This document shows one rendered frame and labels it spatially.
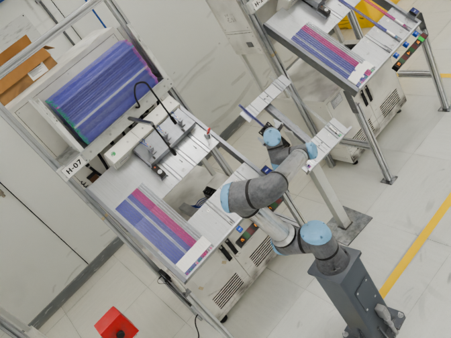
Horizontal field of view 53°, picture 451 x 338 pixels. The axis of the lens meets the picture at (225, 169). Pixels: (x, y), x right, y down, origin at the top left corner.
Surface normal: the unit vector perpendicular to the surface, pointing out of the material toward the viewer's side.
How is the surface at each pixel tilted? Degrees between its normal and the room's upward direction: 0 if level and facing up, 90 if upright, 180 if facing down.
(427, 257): 0
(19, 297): 90
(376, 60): 44
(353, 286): 90
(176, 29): 90
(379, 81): 90
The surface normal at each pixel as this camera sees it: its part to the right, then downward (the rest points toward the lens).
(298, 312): -0.50, -0.71
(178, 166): 0.03, -0.39
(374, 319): 0.63, 0.11
